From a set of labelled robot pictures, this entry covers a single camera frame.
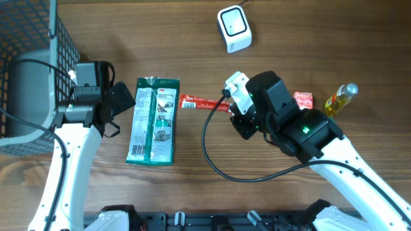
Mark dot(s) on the red stick packet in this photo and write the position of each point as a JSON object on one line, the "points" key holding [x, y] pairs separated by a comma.
{"points": [[189, 101]]}

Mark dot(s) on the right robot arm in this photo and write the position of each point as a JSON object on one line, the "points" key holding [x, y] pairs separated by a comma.
{"points": [[263, 104]]}

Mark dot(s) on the grey plastic mesh basket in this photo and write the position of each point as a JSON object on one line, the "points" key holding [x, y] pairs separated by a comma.
{"points": [[36, 53]]}

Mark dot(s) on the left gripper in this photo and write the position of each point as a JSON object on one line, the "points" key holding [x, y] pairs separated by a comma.
{"points": [[120, 96]]}

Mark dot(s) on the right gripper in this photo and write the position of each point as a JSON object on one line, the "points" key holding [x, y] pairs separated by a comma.
{"points": [[246, 130]]}

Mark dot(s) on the orange small box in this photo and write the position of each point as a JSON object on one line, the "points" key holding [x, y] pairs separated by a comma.
{"points": [[304, 100]]}

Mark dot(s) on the green sponge package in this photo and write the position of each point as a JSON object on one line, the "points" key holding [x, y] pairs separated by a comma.
{"points": [[153, 123]]}

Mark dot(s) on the white barcode scanner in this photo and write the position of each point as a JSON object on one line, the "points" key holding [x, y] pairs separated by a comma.
{"points": [[234, 28]]}

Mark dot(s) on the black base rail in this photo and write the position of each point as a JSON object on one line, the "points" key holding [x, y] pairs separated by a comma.
{"points": [[252, 220]]}

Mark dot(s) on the yellow liquid bottle silver cap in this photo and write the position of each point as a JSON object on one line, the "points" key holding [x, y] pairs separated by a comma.
{"points": [[340, 99]]}

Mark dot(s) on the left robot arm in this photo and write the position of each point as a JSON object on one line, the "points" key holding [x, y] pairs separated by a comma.
{"points": [[79, 122]]}

